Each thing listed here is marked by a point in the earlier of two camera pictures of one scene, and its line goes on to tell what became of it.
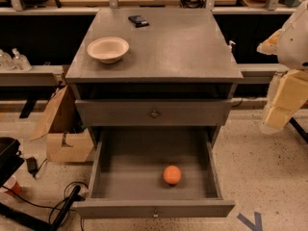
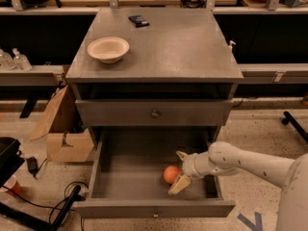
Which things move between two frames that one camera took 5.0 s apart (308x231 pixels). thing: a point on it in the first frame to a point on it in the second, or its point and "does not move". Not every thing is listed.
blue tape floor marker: (257, 225) does not move
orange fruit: (171, 174) does not move
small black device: (139, 21) does not move
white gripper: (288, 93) to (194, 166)
